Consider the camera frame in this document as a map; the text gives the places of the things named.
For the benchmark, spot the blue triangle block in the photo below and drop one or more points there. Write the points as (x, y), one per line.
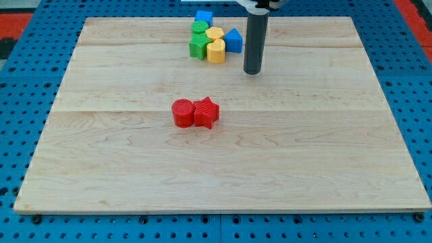
(233, 41)

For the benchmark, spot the red star block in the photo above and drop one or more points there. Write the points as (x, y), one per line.
(206, 113)

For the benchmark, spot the red cylinder block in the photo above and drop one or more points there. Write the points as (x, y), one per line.
(183, 113)

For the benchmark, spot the yellow heart block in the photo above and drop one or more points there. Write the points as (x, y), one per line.
(216, 51)

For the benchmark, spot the green star block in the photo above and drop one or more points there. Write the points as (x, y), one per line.
(198, 46)

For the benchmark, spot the yellow hexagon block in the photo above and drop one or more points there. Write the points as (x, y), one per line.
(214, 33)

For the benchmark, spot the green cylinder block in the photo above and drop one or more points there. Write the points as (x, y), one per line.
(199, 27)

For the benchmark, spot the light wooden board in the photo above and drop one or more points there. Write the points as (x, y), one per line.
(311, 133)

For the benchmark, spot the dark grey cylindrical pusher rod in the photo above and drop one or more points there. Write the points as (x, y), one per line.
(256, 31)

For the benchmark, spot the blue cube block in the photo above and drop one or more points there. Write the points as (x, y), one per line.
(205, 16)

